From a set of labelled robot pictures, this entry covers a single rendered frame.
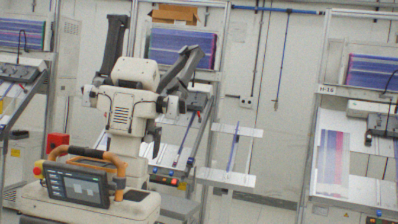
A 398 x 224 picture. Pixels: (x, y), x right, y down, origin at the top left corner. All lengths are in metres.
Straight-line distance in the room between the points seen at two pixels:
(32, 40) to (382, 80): 2.71
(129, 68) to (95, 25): 3.10
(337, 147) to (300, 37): 1.94
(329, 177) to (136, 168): 1.19
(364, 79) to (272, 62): 1.68
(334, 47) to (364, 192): 1.07
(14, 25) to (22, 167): 1.19
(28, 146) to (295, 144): 2.65
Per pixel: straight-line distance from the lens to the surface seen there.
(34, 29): 3.55
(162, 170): 2.55
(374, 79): 2.82
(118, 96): 1.86
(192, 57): 2.19
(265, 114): 4.32
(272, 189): 4.45
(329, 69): 2.98
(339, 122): 2.79
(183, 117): 2.80
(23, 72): 3.44
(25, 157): 3.46
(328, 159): 2.57
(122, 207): 1.56
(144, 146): 2.68
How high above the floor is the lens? 1.34
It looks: 5 degrees down
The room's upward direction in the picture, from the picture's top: 7 degrees clockwise
